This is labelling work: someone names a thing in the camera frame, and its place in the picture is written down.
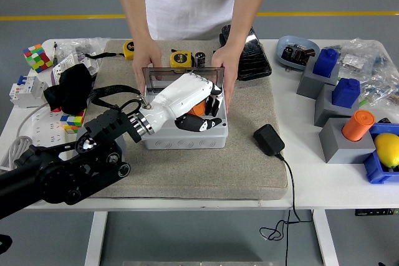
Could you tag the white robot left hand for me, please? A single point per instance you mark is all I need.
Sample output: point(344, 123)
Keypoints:
point(180, 97)

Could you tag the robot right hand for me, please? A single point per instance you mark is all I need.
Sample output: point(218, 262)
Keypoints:
point(384, 264)

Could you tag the person's right hand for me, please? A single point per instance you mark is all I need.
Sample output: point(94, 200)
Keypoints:
point(146, 55)

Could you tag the person's left hand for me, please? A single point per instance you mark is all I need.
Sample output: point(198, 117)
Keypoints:
point(229, 63)

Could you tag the orange cylinder battery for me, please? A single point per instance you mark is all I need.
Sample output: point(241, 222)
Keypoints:
point(358, 126)
point(198, 108)

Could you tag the smoky transparent box lid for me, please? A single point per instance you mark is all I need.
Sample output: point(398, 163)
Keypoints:
point(168, 73)

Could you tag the grey electrical junction box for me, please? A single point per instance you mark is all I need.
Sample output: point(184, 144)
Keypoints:
point(187, 143)

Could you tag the person's right forearm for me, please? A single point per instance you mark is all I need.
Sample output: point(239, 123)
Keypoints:
point(134, 7)

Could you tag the person's left forearm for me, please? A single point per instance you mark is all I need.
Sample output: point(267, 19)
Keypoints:
point(247, 7)

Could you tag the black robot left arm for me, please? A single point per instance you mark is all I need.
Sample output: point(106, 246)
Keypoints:
point(62, 172)

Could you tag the glossy black pouch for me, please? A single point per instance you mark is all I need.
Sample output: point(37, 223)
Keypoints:
point(254, 60)

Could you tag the small black cylinder capacitor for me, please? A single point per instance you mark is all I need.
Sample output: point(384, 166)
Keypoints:
point(200, 59)

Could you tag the yellow tape measure round face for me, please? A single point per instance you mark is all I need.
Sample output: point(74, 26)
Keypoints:
point(180, 58)

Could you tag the black table control panel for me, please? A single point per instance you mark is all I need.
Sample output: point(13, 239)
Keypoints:
point(377, 212)

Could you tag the light blue bowl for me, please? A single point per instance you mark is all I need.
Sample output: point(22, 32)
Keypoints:
point(283, 57)

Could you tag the clear bag of dark parts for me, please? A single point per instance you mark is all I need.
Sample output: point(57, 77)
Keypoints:
point(84, 46)

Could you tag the dark capacitors pile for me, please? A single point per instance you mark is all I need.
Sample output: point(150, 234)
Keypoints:
point(296, 53)

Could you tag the person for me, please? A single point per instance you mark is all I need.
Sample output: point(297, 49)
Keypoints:
point(190, 1)

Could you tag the grey-brown mat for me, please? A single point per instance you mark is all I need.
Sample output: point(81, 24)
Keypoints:
point(193, 172)

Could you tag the black cloth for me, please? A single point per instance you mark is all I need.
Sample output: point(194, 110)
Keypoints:
point(73, 88)

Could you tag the grey block holder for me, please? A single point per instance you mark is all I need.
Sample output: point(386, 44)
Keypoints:
point(308, 87)
point(338, 150)
point(327, 113)

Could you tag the white purple package card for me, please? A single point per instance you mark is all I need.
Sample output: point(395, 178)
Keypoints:
point(64, 65)

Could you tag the black power adapter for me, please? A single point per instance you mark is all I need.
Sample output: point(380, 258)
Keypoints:
point(268, 139)

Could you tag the black pen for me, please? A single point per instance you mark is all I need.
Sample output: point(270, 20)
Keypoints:
point(56, 52)

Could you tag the blue plastic bin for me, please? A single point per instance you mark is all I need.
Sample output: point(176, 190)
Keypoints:
point(375, 172)

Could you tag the white table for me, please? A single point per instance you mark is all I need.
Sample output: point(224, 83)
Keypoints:
point(327, 191)

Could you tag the blue plastic block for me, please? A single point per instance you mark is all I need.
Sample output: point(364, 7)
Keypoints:
point(345, 93)
point(325, 62)

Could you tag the flat colourful puzzle cube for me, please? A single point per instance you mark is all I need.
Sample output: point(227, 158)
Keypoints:
point(73, 121)

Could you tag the yellow lemon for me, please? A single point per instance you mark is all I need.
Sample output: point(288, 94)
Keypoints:
point(387, 149)

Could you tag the small bag of white parts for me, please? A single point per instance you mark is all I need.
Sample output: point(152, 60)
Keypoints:
point(352, 61)

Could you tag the white circuit breaker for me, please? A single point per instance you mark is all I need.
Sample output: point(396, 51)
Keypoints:
point(26, 90)

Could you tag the large clear bag of parts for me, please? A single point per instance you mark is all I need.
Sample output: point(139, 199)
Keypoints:
point(378, 73)

